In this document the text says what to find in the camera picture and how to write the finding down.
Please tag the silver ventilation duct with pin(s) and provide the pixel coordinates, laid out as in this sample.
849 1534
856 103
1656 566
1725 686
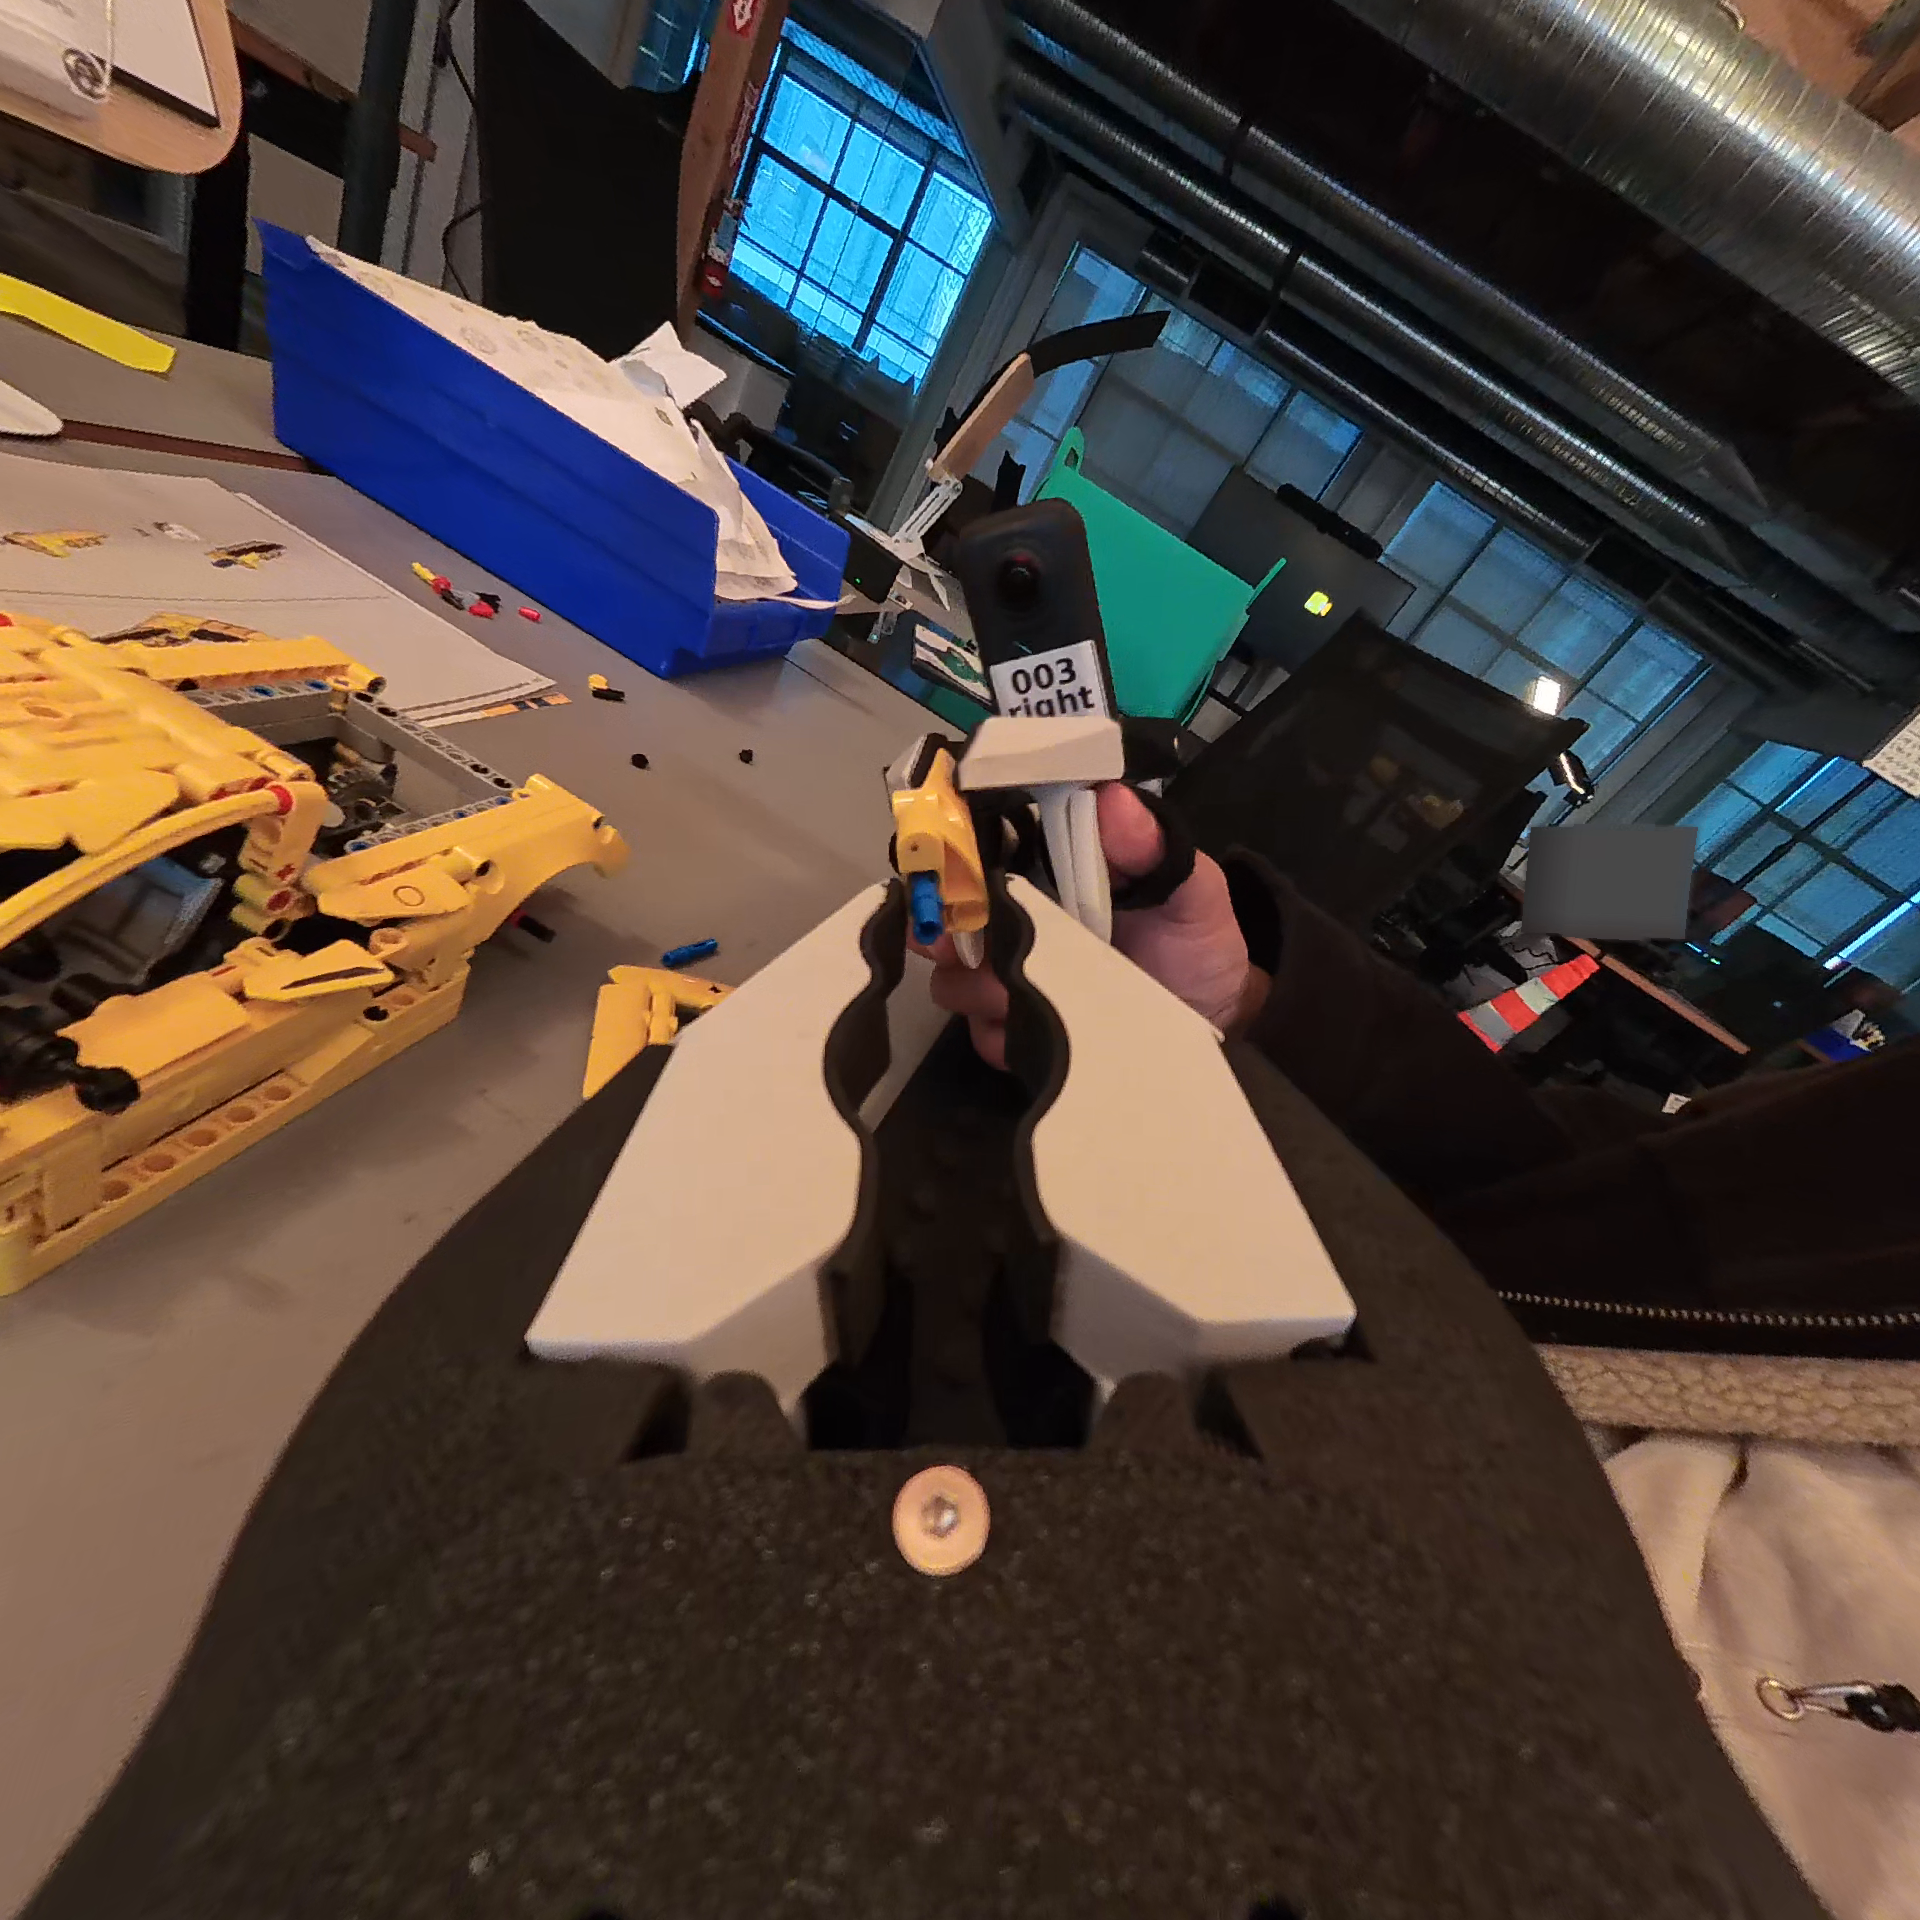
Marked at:
1650 135

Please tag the person's right hand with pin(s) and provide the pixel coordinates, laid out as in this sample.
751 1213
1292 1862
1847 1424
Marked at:
1193 960

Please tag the crumpled white paper bags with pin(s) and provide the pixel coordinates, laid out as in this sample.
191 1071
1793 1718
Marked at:
569 360

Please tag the green board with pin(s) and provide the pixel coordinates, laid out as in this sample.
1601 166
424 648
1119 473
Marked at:
1170 599

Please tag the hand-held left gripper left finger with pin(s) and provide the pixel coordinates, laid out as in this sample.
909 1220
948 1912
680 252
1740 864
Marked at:
705 1185

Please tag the orange striped traffic cone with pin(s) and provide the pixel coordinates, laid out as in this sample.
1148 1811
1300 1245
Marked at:
1529 1003

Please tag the printed instruction sheet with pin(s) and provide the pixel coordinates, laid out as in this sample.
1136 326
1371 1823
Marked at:
164 54

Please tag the yellow paper scrap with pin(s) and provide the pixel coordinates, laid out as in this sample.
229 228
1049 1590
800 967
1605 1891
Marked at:
89 323

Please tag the white document stand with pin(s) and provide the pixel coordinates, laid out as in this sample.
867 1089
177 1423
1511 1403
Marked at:
53 84

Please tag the open instruction booklet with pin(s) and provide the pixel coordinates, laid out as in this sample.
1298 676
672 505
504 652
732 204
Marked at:
299 599

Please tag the yellow brick door panel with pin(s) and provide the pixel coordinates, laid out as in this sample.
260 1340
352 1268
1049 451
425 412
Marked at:
938 825

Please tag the yellow brick car model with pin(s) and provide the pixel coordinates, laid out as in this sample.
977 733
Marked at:
148 751

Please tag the grey desk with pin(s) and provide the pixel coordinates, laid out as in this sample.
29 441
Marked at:
225 1424

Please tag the scattered small brick pins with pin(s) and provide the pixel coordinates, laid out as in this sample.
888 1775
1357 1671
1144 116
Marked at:
482 605

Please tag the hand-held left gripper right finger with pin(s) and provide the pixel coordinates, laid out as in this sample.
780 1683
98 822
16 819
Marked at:
1184 1185

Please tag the black office chair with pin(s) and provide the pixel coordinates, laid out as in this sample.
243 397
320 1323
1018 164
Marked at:
1349 780

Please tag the person's right forearm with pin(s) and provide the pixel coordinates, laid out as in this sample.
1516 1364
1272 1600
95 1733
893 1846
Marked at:
1425 1079

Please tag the blue storage bin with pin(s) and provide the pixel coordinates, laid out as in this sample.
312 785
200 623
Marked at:
495 480

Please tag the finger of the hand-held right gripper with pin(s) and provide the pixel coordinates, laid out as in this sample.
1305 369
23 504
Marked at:
908 779
1042 752

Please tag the yellow brick rear subassembly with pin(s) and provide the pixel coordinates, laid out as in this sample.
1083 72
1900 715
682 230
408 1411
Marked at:
644 1014

